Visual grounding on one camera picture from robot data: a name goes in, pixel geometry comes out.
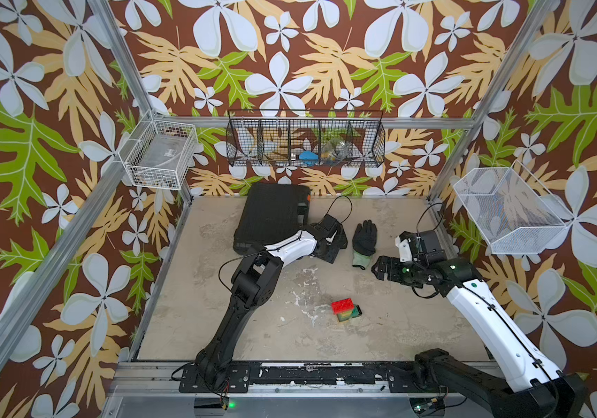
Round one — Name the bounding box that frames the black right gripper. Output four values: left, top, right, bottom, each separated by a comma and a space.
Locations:
369, 253, 427, 287

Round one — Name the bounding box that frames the red lego brick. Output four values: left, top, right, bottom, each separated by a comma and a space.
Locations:
331, 298, 356, 315

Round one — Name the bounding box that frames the dark green lego brick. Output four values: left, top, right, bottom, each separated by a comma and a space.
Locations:
343, 305, 362, 320

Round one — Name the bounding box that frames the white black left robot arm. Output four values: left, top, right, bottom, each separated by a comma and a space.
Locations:
195, 214, 348, 392

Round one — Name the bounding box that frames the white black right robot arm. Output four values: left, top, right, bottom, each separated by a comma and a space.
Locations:
372, 232, 588, 417

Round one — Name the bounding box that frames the black green work glove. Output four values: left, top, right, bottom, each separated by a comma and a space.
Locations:
352, 219, 378, 270

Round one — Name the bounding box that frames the black plastic tool case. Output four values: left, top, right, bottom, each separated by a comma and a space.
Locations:
233, 183, 311, 255

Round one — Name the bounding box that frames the blue object in basket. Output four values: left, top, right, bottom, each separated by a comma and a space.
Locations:
298, 151, 319, 167

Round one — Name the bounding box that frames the clear plastic in basket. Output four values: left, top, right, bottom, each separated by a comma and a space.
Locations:
320, 137, 351, 165

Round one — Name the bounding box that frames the white mesh basket right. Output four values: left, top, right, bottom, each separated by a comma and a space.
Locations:
453, 161, 568, 255

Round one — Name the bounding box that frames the black wire basket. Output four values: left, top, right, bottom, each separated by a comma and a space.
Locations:
223, 109, 386, 168

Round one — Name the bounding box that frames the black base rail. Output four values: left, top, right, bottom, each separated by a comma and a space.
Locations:
170, 361, 435, 395

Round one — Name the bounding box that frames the white wire basket left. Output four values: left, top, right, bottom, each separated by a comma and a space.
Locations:
121, 118, 199, 191

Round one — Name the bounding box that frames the aluminium frame post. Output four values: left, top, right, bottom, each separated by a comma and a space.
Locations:
427, 0, 557, 203

